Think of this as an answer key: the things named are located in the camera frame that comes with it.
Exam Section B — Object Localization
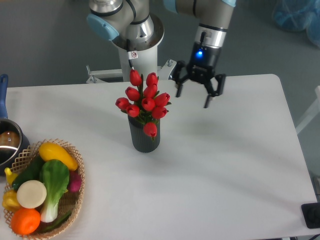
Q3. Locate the white frame at right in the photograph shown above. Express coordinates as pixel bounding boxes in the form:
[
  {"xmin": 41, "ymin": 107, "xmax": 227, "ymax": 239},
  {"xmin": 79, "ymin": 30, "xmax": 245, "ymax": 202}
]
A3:
[{"xmin": 295, "ymin": 85, "xmax": 320, "ymax": 135}]

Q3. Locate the cream round bun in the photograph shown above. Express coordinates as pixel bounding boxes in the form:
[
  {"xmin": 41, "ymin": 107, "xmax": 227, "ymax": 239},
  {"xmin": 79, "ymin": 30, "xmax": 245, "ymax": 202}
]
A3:
[{"xmin": 16, "ymin": 180, "xmax": 47, "ymax": 209}]

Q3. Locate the red tulip bouquet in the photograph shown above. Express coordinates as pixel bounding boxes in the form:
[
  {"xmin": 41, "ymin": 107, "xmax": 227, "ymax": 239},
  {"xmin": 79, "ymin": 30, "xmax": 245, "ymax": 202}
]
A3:
[{"xmin": 115, "ymin": 69, "xmax": 171, "ymax": 141}]

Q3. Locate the black device at edge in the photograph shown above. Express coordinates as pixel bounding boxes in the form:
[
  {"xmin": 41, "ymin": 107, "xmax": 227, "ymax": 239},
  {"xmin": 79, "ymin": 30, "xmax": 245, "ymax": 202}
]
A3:
[{"xmin": 301, "ymin": 202, "xmax": 320, "ymax": 229}]

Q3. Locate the yellow squash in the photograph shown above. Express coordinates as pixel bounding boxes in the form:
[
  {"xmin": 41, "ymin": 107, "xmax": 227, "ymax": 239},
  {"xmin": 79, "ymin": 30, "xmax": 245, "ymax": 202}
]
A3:
[{"xmin": 38, "ymin": 142, "xmax": 78, "ymax": 171}]

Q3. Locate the dark ribbed vase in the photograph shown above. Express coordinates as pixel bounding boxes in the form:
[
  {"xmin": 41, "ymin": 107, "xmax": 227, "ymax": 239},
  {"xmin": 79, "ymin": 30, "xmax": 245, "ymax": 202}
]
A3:
[{"xmin": 128, "ymin": 116, "xmax": 161, "ymax": 153}]

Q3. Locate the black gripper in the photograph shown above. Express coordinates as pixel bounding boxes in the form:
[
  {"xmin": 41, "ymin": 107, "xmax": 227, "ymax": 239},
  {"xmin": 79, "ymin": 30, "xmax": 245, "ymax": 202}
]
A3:
[{"xmin": 172, "ymin": 42, "xmax": 227, "ymax": 109}]

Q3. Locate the purple radish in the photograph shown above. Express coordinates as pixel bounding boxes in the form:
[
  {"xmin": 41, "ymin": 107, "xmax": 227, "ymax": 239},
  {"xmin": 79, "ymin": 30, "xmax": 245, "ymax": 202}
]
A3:
[{"xmin": 67, "ymin": 171, "xmax": 82, "ymax": 193}]

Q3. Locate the woven wicker basket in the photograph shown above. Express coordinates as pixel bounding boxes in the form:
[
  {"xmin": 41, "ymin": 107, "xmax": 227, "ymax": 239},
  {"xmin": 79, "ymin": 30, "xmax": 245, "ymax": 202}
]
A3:
[{"xmin": 10, "ymin": 139, "xmax": 85, "ymax": 240}]

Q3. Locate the yellow bell pepper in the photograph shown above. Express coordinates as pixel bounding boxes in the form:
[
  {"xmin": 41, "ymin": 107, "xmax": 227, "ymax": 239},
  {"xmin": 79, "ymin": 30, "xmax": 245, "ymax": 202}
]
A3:
[{"xmin": 2, "ymin": 189, "xmax": 22, "ymax": 213}]

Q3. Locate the blue handled saucepan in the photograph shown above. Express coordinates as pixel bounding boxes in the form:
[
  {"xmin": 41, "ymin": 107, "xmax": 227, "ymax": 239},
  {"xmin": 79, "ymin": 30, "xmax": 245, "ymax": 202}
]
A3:
[{"xmin": 0, "ymin": 74, "xmax": 30, "ymax": 177}]

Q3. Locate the dark green cucumber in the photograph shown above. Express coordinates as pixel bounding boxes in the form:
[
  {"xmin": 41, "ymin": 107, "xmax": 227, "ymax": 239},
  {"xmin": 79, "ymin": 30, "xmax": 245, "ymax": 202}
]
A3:
[{"xmin": 11, "ymin": 155, "xmax": 45, "ymax": 192}]

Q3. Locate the blue plastic bag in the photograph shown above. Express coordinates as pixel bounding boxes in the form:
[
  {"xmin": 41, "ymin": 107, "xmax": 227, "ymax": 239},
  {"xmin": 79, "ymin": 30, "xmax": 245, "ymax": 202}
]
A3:
[{"xmin": 271, "ymin": 0, "xmax": 320, "ymax": 47}]

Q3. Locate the orange fruit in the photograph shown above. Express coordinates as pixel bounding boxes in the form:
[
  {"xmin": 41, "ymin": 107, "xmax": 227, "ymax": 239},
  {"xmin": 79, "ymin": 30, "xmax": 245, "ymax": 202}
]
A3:
[{"xmin": 10, "ymin": 208, "xmax": 41, "ymax": 235}]

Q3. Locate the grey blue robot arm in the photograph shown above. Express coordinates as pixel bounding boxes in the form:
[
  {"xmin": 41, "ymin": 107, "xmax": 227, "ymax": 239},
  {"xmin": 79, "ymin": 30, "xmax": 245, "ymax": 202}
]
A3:
[{"xmin": 86, "ymin": 0, "xmax": 236, "ymax": 107}]

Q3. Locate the green bok choy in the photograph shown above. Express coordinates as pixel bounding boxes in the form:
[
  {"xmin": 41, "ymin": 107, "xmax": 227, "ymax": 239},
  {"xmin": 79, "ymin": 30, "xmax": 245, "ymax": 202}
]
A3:
[{"xmin": 40, "ymin": 159, "xmax": 70, "ymax": 223}]

